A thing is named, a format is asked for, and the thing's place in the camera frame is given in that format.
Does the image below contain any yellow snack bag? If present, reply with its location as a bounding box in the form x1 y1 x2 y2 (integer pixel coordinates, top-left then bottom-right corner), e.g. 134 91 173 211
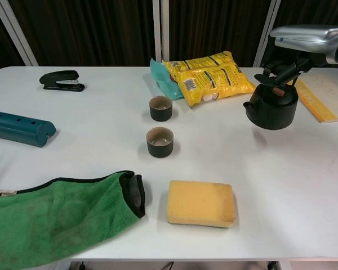
162 50 256 107

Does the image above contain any teal plastic tube with holes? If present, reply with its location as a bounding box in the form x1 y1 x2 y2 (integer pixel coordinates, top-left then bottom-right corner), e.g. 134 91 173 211
0 109 57 148

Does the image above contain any teal plastic bag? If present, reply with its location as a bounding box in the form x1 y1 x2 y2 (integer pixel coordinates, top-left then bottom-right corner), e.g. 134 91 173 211
149 57 185 101

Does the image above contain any green cloth with black trim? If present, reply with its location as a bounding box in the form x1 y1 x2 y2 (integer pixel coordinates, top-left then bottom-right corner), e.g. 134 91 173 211
0 170 146 270

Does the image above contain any dark ceramic cup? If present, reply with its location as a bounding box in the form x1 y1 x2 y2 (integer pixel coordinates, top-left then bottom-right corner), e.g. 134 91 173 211
145 126 175 159
149 95 174 123

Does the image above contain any yellow and white book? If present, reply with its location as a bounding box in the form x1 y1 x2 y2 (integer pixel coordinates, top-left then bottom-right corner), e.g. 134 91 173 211
294 69 338 124

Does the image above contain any black teapot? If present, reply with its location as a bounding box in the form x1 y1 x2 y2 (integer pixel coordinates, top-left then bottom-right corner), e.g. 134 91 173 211
243 73 299 131

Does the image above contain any yellow sponge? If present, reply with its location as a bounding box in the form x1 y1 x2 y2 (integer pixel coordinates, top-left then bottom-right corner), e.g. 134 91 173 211
166 179 237 228

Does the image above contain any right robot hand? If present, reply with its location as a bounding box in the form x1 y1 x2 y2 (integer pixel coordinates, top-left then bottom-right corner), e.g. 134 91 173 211
260 24 338 86

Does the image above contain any black stapler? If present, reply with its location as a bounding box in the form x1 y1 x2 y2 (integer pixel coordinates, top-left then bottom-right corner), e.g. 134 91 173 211
39 70 86 92

